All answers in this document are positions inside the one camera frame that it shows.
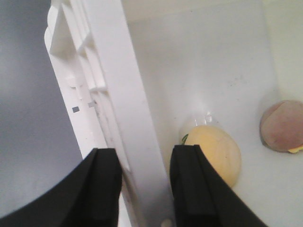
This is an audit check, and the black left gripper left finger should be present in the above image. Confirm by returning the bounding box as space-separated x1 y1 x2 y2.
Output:
0 148 122 227

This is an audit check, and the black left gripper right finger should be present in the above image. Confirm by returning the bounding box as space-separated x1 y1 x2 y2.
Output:
169 145 265 227

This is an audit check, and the cream yellow plush toy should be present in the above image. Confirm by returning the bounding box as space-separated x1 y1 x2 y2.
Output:
182 125 241 187

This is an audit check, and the pink plush toy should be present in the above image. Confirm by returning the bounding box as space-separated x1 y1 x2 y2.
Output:
260 100 303 153

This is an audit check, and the white plastic tote box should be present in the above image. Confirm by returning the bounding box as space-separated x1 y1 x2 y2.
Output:
45 0 303 227

